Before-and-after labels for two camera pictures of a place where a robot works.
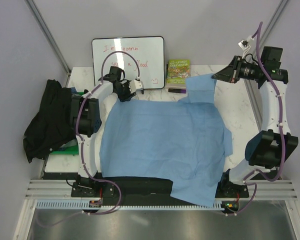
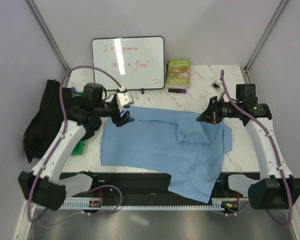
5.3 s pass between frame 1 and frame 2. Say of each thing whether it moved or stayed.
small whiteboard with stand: stayed
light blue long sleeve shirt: moved
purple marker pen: stayed
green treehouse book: stayed
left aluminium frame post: stayed
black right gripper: moved
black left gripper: moved
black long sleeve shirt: stayed
